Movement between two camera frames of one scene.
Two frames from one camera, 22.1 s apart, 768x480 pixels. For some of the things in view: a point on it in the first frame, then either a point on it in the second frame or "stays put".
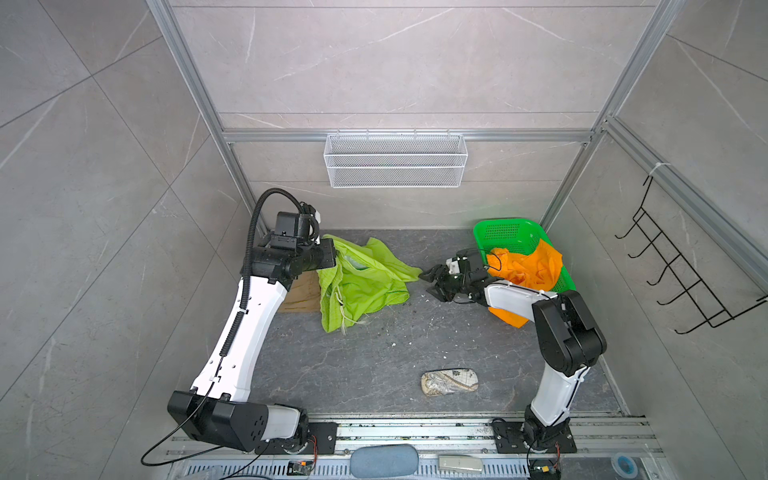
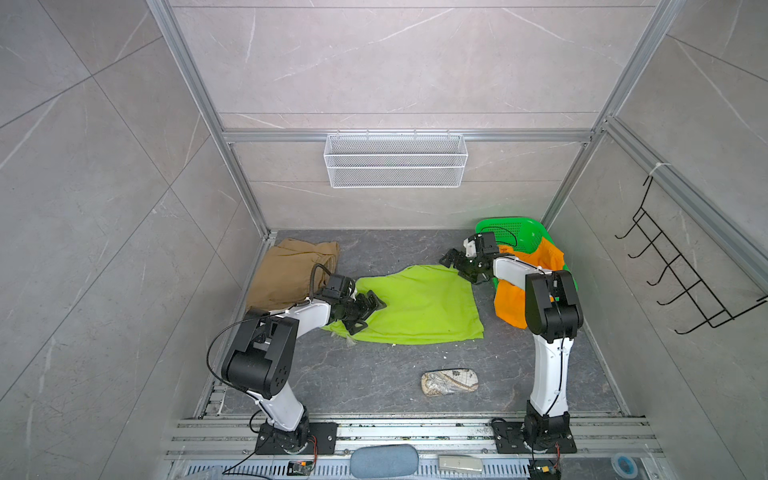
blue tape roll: (624, 464) stays put
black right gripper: (439, 273) to (452, 254)
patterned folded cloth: (439, 382) stays put
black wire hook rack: (689, 281) stays put
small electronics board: (299, 467) stays put
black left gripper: (326, 260) to (367, 309)
